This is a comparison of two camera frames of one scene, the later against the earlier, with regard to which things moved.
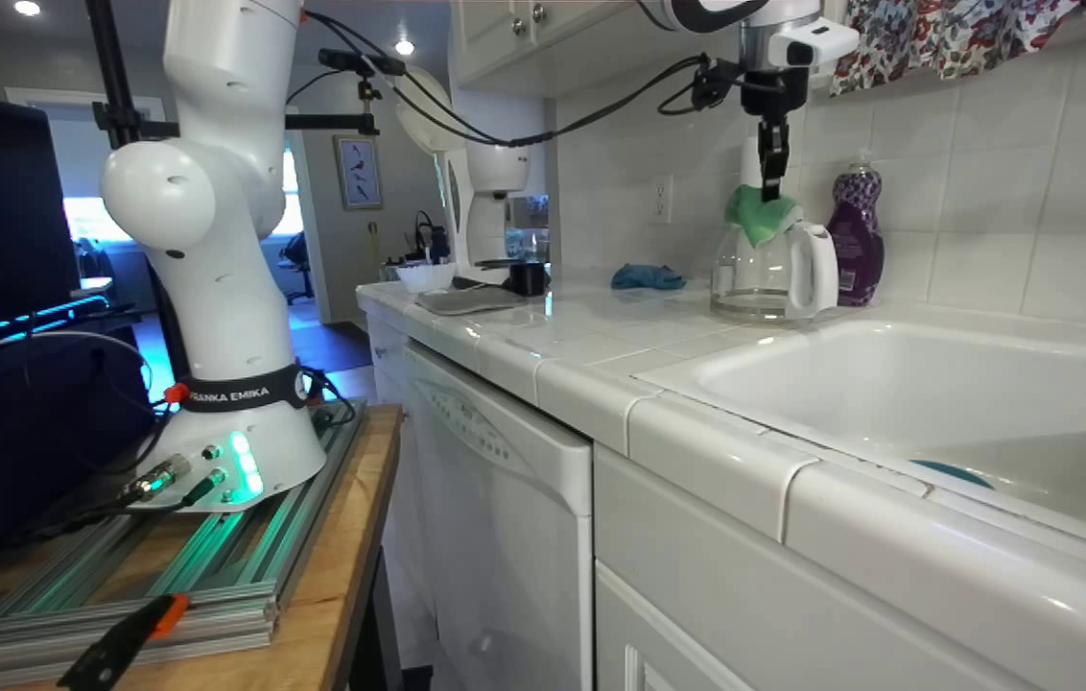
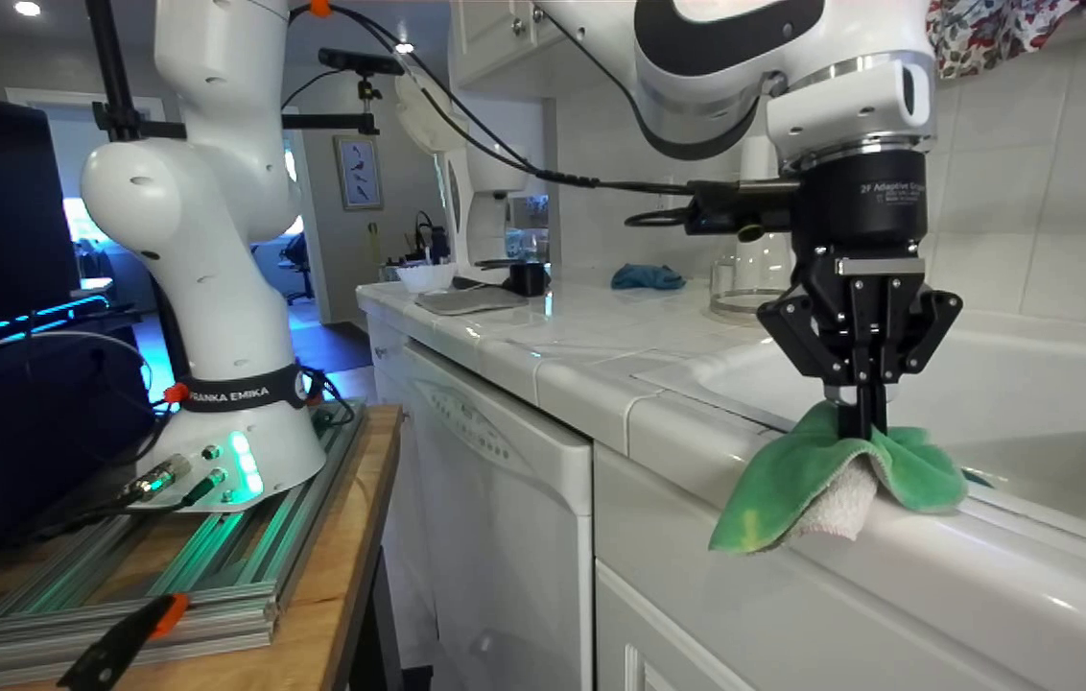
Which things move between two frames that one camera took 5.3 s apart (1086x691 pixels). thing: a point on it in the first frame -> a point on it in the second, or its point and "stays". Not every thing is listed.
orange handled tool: (138, 625) stays
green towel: (756, 216) -> (775, 474)
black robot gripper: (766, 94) -> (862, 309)
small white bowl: (428, 279) stays
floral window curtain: (919, 43) stays
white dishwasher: (487, 527) stays
